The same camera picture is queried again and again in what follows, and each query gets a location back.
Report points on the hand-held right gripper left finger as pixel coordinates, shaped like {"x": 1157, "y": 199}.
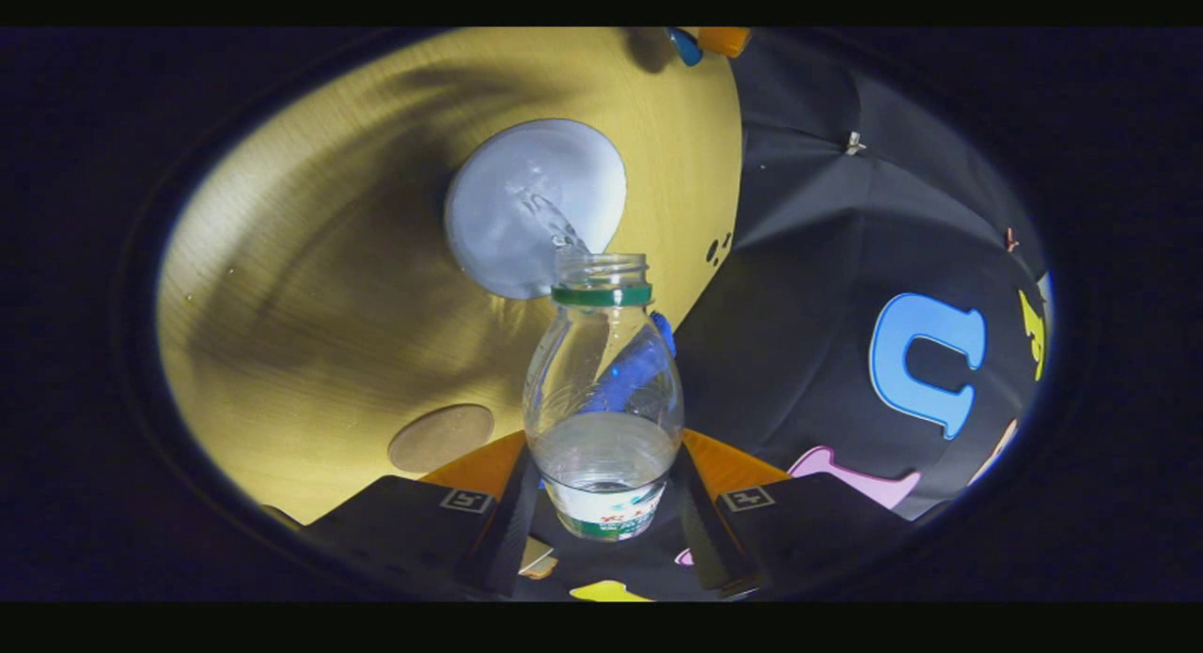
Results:
{"x": 512, "y": 531}

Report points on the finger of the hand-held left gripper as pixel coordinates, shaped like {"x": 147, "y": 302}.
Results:
{"x": 724, "y": 40}

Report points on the round brown coaster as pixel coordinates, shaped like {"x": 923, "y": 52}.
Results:
{"x": 440, "y": 438}

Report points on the black backdrop cloth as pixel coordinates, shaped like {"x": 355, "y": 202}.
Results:
{"x": 799, "y": 305}

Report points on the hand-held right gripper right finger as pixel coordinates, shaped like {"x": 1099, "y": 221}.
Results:
{"x": 700, "y": 531}

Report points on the blue towel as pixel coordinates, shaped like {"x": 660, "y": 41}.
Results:
{"x": 663, "y": 332}

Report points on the silver clip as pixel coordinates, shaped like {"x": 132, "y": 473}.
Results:
{"x": 853, "y": 144}

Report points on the white teacup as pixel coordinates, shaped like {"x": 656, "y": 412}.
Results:
{"x": 536, "y": 207}

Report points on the copper clip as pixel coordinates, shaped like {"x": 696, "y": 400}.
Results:
{"x": 1010, "y": 240}

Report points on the clear plastic water bottle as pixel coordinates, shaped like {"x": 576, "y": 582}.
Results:
{"x": 601, "y": 446}

